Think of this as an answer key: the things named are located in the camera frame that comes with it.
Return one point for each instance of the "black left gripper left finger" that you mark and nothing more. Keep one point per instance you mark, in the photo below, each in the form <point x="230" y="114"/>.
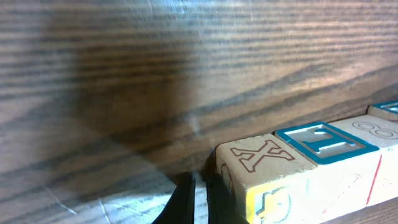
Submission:
<point x="180" y="208"/>

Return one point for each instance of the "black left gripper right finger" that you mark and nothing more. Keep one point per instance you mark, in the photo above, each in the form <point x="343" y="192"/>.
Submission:
<point x="221" y="209"/>

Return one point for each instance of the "yellow block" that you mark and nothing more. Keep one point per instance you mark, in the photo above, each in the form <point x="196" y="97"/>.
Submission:
<point x="266" y="178"/>

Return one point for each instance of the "white red-sided block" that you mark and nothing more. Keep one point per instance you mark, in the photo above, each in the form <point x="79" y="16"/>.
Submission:
<point x="381" y="165"/>

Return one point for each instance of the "white outline block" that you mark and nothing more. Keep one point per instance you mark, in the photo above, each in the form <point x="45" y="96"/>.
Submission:
<point x="386" y="110"/>

